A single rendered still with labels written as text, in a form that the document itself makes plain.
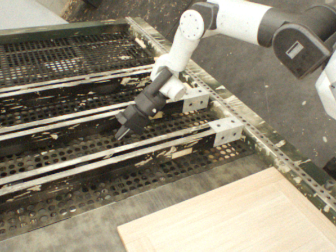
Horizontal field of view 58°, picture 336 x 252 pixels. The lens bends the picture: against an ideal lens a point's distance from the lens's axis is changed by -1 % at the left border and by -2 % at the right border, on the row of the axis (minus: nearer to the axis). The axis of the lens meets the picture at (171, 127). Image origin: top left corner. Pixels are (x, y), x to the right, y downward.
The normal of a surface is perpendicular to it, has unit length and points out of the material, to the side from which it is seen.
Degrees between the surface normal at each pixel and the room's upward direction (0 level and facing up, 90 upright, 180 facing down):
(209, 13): 41
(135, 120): 90
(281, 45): 52
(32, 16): 90
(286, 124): 0
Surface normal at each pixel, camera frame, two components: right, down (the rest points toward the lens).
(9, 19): 0.52, 0.52
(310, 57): -0.69, 0.52
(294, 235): 0.10, -0.78
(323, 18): 0.34, -0.39
